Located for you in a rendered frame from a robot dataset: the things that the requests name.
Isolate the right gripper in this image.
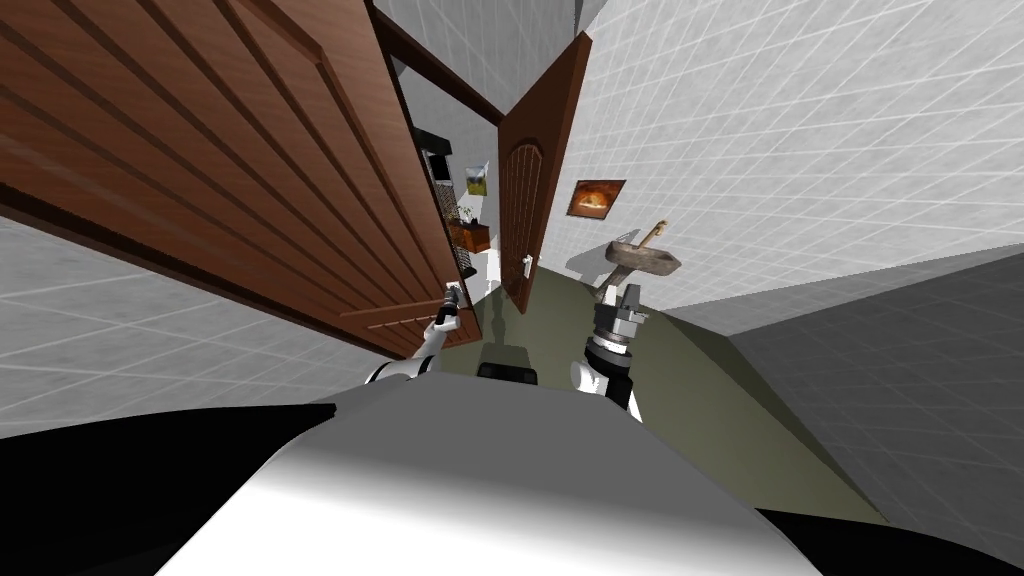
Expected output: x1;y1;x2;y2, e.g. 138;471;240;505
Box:
591;283;652;350

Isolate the brown sink with faucet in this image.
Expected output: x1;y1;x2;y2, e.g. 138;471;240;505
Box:
591;219;684;306

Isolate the brown shelf with plant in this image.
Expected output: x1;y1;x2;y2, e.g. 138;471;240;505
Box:
447;205;492;257

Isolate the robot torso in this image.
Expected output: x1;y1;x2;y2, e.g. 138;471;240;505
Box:
155;361;825;576

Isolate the brown arched panel door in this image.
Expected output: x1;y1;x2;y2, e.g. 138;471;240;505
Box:
496;31;594;316

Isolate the brown slatted door leaf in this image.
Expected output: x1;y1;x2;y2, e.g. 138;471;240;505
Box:
0;0;486;361

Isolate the orange framed wall picture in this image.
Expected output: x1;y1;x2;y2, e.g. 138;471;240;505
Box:
565;178;628;220

